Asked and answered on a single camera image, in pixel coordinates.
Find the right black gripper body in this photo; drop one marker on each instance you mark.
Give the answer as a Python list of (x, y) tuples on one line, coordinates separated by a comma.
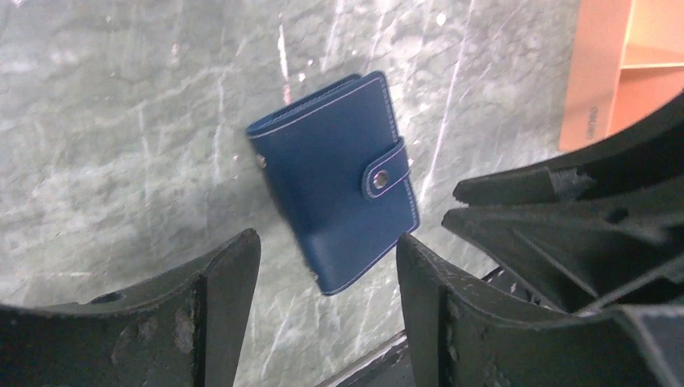
[(637, 171)]

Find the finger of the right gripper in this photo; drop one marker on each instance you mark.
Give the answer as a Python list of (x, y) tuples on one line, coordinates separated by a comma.
[(522, 187), (575, 268)]

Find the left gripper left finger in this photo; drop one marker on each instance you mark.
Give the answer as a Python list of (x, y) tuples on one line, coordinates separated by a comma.
[(184, 327)]

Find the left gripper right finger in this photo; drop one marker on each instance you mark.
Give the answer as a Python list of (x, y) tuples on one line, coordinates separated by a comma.
[(462, 331)]

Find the dark blue card holder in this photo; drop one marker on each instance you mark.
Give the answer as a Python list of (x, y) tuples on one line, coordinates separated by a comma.
[(338, 169)]

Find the orange file organizer rack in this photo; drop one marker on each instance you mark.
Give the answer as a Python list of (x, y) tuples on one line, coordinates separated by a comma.
[(627, 61)]

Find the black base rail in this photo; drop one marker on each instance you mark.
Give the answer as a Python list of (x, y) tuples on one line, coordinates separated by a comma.
[(389, 364)]

